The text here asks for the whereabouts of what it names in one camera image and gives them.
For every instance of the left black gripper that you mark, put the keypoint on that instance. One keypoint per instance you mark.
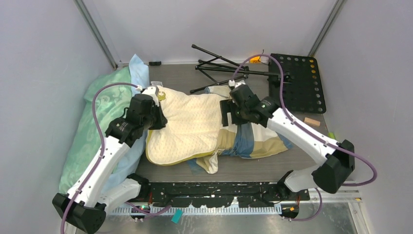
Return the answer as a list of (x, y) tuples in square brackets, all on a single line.
[(161, 120)]

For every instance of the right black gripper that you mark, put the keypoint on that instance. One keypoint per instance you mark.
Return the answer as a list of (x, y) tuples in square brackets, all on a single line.
[(227, 106)]

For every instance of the white quilted pillow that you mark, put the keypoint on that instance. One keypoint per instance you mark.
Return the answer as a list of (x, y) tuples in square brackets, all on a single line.
[(192, 128)]

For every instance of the blue beige checkered pillow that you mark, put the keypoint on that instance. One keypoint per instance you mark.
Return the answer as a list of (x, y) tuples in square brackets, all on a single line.
[(247, 141)]

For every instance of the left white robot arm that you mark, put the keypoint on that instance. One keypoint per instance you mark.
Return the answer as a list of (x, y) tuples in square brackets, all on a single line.
[(84, 207)]

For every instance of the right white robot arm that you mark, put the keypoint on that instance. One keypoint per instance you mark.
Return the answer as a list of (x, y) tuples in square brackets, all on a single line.
[(333, 163)]

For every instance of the green patterned pillow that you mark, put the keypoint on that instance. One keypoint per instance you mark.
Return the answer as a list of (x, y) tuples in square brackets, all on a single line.
[(86, 142)]

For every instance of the light blue pillow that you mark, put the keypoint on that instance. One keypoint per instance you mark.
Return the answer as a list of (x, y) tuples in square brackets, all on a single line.
[(136, 73)]

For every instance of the black folding tripod stand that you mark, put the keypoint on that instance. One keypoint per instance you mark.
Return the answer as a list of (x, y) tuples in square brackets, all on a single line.
[(221, 64)]

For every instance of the small black clip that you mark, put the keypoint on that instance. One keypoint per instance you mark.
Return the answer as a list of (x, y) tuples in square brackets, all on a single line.
[(155, 63)]

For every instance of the orange small block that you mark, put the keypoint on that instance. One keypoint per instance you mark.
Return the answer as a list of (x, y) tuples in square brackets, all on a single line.
[(256, 59)]

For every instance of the black perforated board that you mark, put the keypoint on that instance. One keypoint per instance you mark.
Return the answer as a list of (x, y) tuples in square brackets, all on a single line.
[(301, 87)]

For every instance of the tan wooden block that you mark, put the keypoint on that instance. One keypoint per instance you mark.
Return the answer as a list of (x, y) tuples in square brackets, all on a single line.
[(312, 122)]

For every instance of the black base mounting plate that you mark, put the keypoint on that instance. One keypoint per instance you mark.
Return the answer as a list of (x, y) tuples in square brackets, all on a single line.
[(216, 194)]

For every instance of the green small block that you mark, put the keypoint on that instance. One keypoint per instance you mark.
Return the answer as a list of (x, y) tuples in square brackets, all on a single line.
[(331, 135)]

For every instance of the teal tape piece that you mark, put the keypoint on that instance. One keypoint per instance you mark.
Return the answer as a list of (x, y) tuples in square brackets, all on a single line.
[(177, 216)]

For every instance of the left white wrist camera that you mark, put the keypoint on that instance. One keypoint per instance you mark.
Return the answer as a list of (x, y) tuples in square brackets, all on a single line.
[(152, 91)]

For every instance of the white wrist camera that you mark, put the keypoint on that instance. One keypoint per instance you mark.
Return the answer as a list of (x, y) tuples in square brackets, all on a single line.
[(152, 91), (234, 84)]

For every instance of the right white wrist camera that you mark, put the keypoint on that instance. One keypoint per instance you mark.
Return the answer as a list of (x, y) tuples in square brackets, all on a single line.
[(234, 84)]

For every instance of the aluminium slotted rail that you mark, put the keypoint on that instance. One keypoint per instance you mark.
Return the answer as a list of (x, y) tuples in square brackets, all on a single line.
[(282, 208)]

